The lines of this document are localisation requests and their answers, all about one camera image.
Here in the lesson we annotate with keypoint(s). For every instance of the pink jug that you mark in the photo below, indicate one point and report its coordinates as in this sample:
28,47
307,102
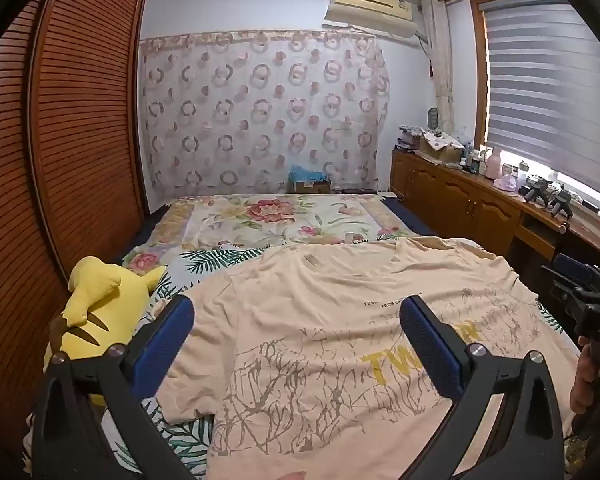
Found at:
493,165

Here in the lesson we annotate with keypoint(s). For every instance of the yellow plush toy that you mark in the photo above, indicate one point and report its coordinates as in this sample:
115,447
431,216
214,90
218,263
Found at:
105,300

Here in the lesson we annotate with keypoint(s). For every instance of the cream tied curtain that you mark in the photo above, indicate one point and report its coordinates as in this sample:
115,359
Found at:
442,60

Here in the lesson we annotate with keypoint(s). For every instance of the floral bed sheet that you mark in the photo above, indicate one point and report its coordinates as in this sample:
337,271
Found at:
260,215

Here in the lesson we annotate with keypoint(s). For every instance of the cream air conditioner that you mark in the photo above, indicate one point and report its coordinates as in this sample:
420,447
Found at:
370,5

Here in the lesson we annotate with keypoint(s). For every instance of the grey striped window blind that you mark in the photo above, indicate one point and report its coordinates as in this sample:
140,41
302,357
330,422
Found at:
545,85

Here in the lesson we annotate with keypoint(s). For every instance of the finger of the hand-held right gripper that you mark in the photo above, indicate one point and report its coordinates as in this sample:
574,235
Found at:
575,275

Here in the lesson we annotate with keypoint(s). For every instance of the blue plastic bag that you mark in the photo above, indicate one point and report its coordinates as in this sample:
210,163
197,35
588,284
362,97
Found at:
307,174

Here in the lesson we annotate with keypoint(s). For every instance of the beige printed t-shirt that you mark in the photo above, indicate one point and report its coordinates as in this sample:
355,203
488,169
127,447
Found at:
305,310

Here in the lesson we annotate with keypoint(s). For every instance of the leaf print blanket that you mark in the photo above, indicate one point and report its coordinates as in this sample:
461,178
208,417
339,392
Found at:
205,265

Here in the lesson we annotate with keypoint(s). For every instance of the wooden side cabinet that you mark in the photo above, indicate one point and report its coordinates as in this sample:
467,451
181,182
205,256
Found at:
460,205

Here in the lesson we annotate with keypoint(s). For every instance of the pink pouch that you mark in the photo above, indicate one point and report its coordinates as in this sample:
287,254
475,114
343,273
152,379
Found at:
505,184

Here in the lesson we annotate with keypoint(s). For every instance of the small white fan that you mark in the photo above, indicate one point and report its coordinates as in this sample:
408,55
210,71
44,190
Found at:
434,117

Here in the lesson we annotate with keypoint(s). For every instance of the small brown box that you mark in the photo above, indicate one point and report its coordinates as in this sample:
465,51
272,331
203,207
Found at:
312,187

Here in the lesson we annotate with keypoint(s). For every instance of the person's right hand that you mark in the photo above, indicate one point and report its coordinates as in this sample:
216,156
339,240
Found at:
585,385

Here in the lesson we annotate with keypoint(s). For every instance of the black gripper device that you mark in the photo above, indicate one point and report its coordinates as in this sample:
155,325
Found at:
537,191
562,202

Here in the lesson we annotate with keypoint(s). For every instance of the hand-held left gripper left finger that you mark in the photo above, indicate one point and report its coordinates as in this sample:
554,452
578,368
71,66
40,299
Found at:
166,339

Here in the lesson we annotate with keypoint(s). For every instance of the open cardboard box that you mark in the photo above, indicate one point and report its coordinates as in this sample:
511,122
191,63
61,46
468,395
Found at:
442,152

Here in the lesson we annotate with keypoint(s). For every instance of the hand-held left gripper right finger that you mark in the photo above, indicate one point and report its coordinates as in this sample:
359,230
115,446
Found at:
430,350

